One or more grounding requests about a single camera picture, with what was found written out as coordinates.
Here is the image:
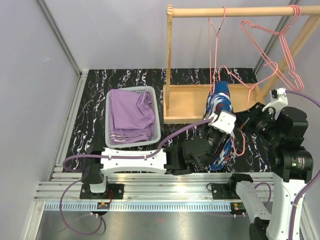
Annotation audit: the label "white perforated plastic basket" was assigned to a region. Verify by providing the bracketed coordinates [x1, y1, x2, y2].
[105, 86, 161, 148]

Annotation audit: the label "pink wire hanger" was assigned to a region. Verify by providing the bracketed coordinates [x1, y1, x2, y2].
[218, 65, 259, 157]
[207, 6, 227, 95]
[240, 4, 302, 90]
[279, 4, 304, 91]

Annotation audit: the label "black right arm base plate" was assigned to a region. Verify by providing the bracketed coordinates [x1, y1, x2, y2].
[206, 182, 235, 200]

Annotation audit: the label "blue patterned trousers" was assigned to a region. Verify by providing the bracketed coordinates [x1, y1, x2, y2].
[203, 81, 235, 171]

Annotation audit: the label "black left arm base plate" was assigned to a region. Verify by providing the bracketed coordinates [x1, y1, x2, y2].
[79, 183, 125, 200]

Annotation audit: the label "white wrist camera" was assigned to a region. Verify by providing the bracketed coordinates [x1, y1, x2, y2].
[262, 87, 288, 113]
[208, 110, 237, 135]

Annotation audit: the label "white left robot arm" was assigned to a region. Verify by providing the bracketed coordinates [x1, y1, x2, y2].
[81, 126, 234, 199]

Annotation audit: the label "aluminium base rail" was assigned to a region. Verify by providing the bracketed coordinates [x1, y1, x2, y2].
[34, 172, 274, 212]

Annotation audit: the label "aluminium corner frame post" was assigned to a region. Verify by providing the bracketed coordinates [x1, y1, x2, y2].
[34, 0, 89, 81]

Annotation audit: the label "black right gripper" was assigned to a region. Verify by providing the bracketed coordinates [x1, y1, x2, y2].
[233, 101, 283, 145]

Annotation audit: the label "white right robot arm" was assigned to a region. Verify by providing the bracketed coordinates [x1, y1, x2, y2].
[226, 103, 314, 240]

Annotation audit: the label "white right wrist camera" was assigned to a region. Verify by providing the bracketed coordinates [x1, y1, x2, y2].
[262, 87, 288, 113]

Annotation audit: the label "purple trousers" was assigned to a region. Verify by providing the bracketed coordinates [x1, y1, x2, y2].
[109, 89, 156, 144]

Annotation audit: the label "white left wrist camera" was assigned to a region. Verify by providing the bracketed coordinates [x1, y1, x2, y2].
[208, 110, 237, 135]

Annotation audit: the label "wooden clothes rack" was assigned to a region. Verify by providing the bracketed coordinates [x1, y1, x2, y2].
[163, 4, 320, 124]

